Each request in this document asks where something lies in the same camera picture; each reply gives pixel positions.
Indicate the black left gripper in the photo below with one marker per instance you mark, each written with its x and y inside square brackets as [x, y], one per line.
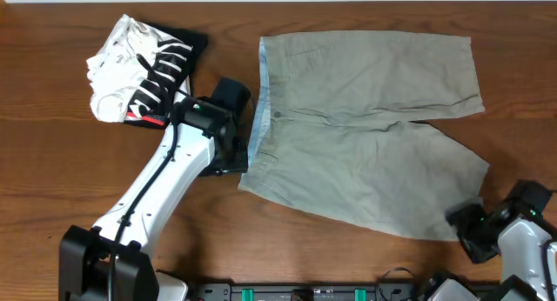
[238, 157]

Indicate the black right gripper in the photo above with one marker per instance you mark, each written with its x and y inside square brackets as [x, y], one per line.
[463, 218]

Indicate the khaki green shorts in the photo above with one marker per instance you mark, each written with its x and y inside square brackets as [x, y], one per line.
[344, 128]

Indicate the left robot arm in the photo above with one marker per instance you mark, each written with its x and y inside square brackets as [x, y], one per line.
[112, 260]

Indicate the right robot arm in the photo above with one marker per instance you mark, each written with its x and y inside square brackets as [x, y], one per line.
[518, 234]

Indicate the black white striped garment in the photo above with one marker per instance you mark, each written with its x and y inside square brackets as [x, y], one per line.
[175, 56]

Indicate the white folded garment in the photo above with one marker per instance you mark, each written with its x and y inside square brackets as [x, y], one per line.
[114, 72]

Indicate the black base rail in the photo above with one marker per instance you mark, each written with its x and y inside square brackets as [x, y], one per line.
[283, 292]

